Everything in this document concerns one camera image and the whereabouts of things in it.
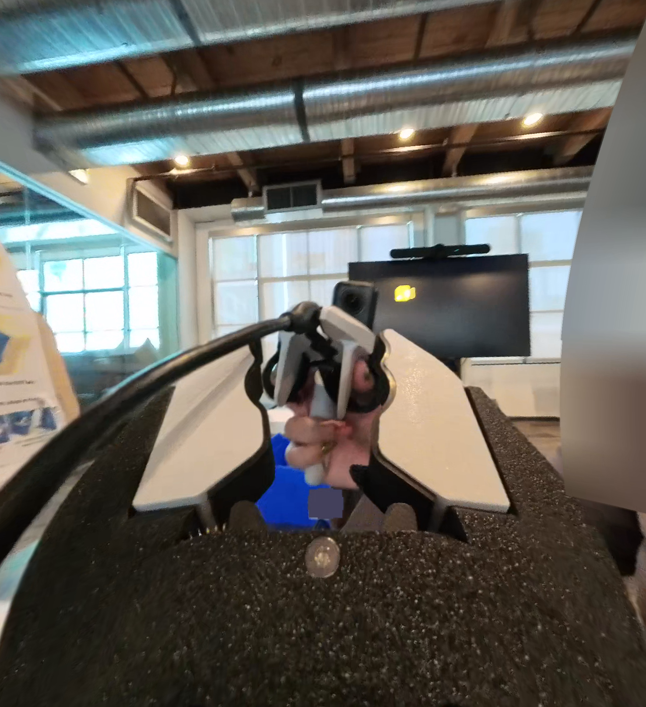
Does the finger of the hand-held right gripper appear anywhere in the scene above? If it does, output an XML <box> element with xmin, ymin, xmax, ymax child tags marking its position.
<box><xmin>274</xmin><ymin>330</ymin><xmax>316</xmax><ymax>407</ymax></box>
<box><xmin>320</xmin><ymin>305</ymin><xmax>379</xmax><ymax>415</ymax></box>

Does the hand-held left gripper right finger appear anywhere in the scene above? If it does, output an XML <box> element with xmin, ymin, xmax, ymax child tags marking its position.
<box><xmin>350</xmin><ymin>328</ymin><xmax>512</xmax><ymax>539</ymax></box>

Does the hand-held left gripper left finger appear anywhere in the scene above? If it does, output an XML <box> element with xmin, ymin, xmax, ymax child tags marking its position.
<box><xmin>131</xmin><ymin>340</ymin><xmax>277</xmax><ymax>525</ymax></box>

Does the black usb cable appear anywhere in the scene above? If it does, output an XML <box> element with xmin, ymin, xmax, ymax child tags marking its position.
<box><xmin>0</xmin><ymin>301</ymin><xmax>323</xmax><ymax>611</ymax></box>

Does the person's right hand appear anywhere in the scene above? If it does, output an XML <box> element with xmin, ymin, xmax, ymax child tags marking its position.
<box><xmin>284</xmin><ymin>356</ymin><xmax>382</xmax><ymax>490</ymax></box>

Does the paned window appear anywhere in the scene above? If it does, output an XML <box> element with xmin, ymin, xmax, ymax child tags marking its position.
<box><xmin>210</xmin><ymin>224</ymin><xmax>413</xmax><ymax>354</ymax></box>
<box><xmin>16</xmin><ymin>250</ymin><xmax>162</xmax><ymax>355</ymax></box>
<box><xmin>464</xmin><ymin>211</ymin><xmax>584</xmax><ymax>361</ymax></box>

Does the black video bar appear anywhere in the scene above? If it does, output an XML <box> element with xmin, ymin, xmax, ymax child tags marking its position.
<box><xmin>389</xmin><ymin>243</ymin><xmax>491</xmax><ymax>261</ymax></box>

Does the blue plastic bin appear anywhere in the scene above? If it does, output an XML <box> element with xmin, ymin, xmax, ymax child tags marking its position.
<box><xmin>256</xmin><ymin>432</ymin><xmax>347</xmax><ymax>532</ymax></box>

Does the black television screen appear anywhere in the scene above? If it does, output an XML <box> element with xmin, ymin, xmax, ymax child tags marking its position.
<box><xmin>348</xmin><ymin>253</ymin><xmax>531</xmax><ymax>361</ymax></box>

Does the printed instruction sheet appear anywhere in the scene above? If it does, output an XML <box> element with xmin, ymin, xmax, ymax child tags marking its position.
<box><xmin>0</xmin><ymin>188</ymin><xmax>81</xmax><ymax>514</ymax></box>

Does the duct air vent grille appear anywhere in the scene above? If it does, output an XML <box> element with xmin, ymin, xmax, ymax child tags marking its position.
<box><xmin>262</xmin><ymin>181</ymin><xmax>324</xmax><ymax>214</ymax></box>

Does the slim metal air duct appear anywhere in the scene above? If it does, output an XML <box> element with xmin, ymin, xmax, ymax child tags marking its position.
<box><xmin>231</xmin><ymin>165</ymin><xmax>596</xmax><ymax>223</ymax></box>

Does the wall air grille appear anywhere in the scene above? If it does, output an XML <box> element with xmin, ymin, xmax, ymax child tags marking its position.
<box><xmin>131</xmin><ymin>181</ymin><xmax>173</xmax><ymax>239</ymax></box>

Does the spiral metal air duct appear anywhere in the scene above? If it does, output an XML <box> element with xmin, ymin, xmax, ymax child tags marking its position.
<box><xmin>35</xmin><ymin>36</ymin><xmax>641</xmax><ymax>165</ymax></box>

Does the large metal air duct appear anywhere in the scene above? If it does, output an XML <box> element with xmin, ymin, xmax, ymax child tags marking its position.
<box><xmin>0</xmin><ymin>0</ymin><xmax>502</xmax><ymax>77</ymax></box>

